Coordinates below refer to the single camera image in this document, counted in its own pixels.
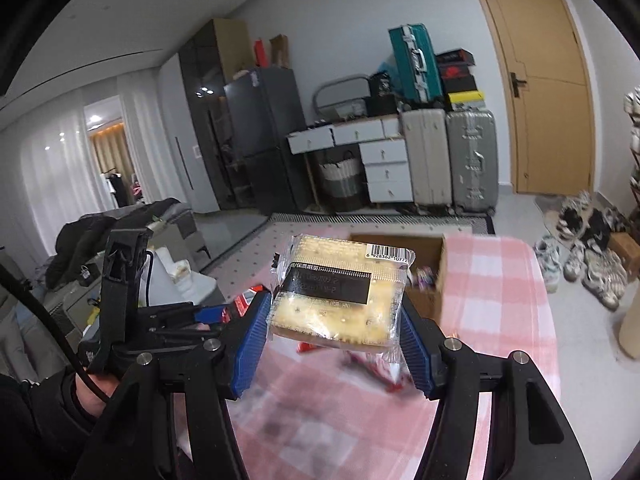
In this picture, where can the oval mirror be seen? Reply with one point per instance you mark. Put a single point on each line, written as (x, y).
(342, 99)

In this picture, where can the silver suitcase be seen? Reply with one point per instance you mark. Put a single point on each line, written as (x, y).
(473, 153)

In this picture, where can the black glass cabinet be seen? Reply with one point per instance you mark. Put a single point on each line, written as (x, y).
(208, 61)

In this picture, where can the wooden shoe rack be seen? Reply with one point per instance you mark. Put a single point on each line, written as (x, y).
(632, 109)

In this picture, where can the clear cracker packet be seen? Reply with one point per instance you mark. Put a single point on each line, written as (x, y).
(340, 293)

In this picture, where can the small red snack packet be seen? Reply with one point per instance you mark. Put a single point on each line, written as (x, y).
(393, 377)

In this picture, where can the small cardboard box on floor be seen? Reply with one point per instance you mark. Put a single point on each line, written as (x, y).
(629, 252)

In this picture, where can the person's left hand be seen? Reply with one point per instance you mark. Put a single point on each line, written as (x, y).
(88, 400)

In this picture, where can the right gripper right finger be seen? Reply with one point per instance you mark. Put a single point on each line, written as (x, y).
(420, 340)

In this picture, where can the white drawer desk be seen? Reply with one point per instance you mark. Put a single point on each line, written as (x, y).
(380, 146)

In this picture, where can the brown SF cardboard box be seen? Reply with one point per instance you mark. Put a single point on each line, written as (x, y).
(426, 280)

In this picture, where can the large red chip bag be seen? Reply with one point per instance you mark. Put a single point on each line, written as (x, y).
(242, 302)

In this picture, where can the beige suitcase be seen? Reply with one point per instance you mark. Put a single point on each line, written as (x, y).
(428, 156)

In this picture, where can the stacked shoe boxes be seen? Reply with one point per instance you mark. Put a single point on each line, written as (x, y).
(456, 72)

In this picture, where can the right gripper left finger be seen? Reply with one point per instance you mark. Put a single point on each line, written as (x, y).
(244, 340)

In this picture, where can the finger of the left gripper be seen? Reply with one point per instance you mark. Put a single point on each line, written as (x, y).
(213, 315)

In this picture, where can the teal suitcase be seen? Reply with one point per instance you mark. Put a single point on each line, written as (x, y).
(416, 64)

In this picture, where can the black left sleeve forearm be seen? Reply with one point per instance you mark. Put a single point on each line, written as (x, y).
(46, 434)

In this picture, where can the white laundry basket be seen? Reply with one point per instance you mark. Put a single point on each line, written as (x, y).
(342, 182)

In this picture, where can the dark grey refrigerator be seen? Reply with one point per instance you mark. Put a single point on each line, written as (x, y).
(265, 108)

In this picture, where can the wooden door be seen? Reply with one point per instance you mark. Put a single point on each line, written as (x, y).
(548, 95)

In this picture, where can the pile of shoes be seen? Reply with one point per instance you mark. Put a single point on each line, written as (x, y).
(575, 247)

